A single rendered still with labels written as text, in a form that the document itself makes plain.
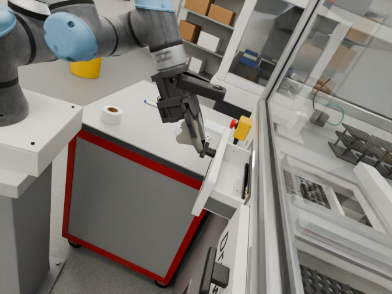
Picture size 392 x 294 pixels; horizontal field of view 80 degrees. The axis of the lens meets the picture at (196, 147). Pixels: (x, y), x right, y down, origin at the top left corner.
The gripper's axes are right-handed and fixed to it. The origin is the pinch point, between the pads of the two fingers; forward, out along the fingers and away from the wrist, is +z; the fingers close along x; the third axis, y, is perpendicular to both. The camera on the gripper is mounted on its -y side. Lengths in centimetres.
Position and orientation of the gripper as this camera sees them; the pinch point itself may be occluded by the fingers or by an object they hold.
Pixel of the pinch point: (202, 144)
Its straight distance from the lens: 60.7
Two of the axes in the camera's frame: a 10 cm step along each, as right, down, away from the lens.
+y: -9.4, 1.4, 3.2
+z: 2.6, 8.9, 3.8
